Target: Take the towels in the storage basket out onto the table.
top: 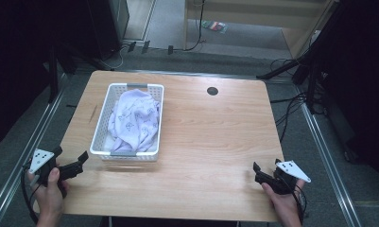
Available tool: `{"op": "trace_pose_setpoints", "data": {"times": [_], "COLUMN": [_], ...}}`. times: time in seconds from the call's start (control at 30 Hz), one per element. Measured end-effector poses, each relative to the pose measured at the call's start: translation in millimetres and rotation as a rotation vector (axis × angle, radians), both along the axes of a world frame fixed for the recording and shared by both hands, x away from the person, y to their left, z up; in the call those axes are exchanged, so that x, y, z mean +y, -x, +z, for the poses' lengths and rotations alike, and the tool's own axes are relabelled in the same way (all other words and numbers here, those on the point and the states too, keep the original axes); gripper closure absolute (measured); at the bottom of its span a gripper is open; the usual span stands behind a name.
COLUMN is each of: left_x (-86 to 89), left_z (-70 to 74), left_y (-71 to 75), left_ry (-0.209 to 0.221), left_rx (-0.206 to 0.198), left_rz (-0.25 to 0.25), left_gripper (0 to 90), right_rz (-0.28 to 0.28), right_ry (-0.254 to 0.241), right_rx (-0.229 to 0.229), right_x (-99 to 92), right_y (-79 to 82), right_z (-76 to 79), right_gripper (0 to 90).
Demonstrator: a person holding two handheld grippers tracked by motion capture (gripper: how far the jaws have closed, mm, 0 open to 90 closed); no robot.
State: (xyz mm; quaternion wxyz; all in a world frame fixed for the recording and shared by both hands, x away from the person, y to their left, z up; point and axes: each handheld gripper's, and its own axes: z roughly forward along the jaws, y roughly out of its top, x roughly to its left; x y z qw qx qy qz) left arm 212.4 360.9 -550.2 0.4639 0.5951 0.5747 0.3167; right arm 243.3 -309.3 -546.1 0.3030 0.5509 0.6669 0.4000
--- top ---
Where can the metal floor rail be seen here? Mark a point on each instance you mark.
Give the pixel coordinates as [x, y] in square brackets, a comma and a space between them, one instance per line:
[327, 157]
[23, 148]

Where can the person's left hand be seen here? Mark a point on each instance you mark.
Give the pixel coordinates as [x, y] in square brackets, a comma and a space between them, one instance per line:
[50, 197]

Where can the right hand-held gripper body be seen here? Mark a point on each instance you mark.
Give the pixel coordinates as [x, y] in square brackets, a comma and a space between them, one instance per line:
[292, 170]

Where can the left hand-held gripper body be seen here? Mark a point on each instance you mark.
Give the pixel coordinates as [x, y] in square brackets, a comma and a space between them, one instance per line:
[41, 159]

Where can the colourful packet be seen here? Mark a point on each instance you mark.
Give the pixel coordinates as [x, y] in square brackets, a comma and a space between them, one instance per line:
[214, 26]

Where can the black stand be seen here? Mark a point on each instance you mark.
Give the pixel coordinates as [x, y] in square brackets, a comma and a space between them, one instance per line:
[286, 66]

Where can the black cabinet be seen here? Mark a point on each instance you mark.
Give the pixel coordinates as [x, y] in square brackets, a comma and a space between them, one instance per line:
[110, 25]

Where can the lavender patterned cloth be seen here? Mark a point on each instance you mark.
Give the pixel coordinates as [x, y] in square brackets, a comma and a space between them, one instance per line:
[134, 121]

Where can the person's right hand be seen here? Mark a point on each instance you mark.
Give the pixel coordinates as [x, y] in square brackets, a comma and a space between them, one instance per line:
[283, 206]

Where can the black round table grommet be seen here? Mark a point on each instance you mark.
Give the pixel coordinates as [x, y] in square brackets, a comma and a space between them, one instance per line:
[212, 91]

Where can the black plug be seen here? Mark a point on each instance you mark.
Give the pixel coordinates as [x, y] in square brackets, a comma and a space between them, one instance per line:
[131, 46]
[145, 46]
[170, 49]

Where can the white perforated plastic basket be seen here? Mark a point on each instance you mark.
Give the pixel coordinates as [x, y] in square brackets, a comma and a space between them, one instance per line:
[152, 94]

